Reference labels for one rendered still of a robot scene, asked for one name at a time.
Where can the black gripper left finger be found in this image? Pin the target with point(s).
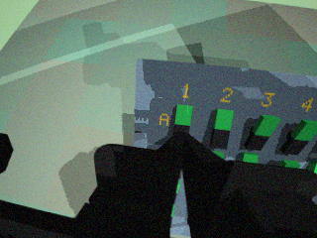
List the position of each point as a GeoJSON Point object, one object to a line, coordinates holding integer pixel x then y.
{"type": "Point", "coordinates": [153, 168]}

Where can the grey switch panel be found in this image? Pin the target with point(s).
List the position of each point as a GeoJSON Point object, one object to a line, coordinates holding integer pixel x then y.
{"type": "Point", "coordinates": [241, 114]}

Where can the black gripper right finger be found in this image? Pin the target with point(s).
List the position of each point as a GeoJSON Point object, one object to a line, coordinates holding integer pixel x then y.
{"type": "Point", "coordinates": [210, 182]}

